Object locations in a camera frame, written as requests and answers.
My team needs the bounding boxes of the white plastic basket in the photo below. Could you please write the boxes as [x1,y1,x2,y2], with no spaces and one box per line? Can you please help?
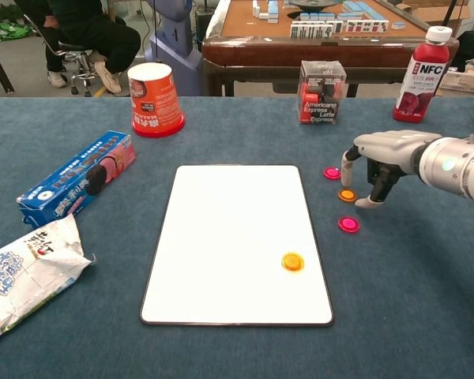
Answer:
[438,69,474,96]

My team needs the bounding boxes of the clear coffee capsule box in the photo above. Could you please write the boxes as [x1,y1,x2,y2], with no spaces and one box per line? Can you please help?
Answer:
[295,59,348,126]

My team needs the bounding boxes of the standing mahjong tile row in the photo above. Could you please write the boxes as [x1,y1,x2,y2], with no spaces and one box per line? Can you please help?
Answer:
[290,21,336,39]

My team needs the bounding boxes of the red NFC juice bottle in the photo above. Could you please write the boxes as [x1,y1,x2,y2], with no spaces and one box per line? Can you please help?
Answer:
[392,25,453,124]

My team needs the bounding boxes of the metal swivel stool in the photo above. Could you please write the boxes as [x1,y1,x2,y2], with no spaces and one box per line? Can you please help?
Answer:
[23,14,100,98]

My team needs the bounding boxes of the blue mahjong tile cluster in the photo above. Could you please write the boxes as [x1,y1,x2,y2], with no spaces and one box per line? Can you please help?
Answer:
[341,0,376,15]

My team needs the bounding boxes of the white rectangular board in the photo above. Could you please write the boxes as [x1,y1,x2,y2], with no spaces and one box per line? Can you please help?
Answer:
[139,164,335,328]

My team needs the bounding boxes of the blue machine base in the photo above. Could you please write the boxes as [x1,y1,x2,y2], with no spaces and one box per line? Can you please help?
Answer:
[144,0,203,96]

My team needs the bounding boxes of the seated person in black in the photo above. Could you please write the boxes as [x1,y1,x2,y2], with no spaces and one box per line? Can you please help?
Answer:
[13,0,142,96]

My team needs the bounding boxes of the dark round dice dome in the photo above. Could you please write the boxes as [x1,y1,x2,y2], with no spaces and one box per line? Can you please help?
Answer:
[290,0,339,9]

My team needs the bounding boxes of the red instant noodle cup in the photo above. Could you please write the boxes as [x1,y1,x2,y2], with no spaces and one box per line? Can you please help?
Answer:
[126,62,186,139]

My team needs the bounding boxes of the blue-backed mahjong tile row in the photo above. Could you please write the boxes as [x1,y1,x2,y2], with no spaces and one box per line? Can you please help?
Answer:
[299,11,364,21]

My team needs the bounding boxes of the green plant leaves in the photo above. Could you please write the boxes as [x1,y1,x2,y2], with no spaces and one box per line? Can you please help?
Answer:
[0,19,28,43]

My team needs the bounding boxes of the blue table cloth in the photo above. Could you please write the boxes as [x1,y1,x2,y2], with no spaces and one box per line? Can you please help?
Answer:
[0,96,474,379]

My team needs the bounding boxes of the face-up mahjong tile row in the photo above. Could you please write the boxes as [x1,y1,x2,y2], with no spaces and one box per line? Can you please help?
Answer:
[333,19,390,35]

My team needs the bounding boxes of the brown mahjong table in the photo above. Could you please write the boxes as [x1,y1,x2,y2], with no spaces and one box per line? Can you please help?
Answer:
[201,0,459,98]

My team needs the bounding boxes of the blue cookie box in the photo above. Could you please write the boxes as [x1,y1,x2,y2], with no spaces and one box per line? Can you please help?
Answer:
[16,129,137,229]

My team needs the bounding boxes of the white snack bag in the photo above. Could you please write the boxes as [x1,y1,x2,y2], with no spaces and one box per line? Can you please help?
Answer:
[0,213,97,345]

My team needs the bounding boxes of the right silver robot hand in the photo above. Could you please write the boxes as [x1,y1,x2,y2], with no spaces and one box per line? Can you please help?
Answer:
[340,129,443,209]

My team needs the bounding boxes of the stacked blue mahjong tiles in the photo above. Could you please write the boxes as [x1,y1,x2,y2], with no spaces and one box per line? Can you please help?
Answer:
[252,0,280,21]

